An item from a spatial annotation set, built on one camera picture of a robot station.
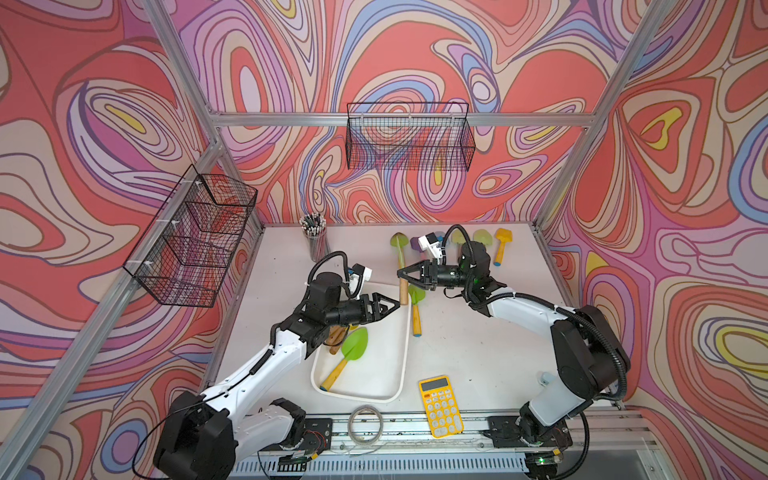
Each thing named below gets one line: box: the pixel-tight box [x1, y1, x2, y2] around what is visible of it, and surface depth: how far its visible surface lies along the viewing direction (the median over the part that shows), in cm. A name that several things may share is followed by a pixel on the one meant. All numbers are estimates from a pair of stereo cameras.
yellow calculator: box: [418, 375, 464, 439], surface depth 78 cm
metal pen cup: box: [299, 212, 327, 263], surface depth 99 cm
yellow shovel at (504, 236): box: [493, 228, 513, 267], surface depth 113 cm
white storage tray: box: [311, 300, 411, 403], surface depth 85 cm
